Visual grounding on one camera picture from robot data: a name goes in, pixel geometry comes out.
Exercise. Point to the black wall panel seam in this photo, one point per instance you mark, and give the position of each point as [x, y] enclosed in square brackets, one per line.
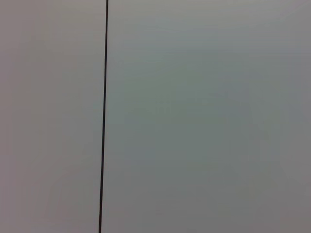
[104, 116]

